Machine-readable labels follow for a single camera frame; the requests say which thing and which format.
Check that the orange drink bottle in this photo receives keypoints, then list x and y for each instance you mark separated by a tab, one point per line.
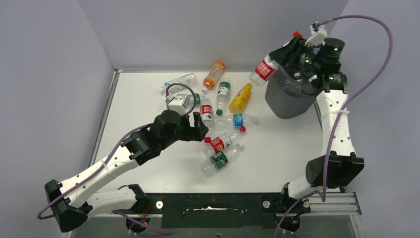
213	76

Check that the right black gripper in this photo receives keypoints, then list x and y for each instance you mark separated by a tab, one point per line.
287	54

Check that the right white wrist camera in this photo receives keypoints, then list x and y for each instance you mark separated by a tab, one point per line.
318	35

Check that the red label bottle front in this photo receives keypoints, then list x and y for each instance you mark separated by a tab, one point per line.
267	68

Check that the grey mesh waste bin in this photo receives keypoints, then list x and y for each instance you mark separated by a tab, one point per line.
287	97

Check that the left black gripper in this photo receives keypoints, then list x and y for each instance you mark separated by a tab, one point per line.
196	133

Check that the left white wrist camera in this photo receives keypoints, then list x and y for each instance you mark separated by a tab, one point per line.
180	103

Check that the yellow juice bottle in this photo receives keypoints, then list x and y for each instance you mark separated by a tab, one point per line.
240	100

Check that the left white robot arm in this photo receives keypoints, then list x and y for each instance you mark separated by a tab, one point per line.
73	200

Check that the clear bottle green label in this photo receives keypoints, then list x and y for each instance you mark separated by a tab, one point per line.
223	94

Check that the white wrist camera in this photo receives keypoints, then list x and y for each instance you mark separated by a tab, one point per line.
318	35
180	103

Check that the dark green label bottle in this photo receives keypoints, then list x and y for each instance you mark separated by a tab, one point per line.
215	163

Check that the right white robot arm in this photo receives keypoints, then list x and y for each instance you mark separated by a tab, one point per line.
338	163

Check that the red label water bottle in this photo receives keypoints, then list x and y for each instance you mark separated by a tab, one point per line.
207	115

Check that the clear bottle blue white label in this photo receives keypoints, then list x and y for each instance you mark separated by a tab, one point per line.
188	79

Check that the green label tea bottle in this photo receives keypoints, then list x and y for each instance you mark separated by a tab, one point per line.
200	98

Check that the red label bottle red cap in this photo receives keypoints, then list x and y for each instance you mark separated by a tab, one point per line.
224	140

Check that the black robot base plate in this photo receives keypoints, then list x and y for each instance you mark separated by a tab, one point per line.
219	210

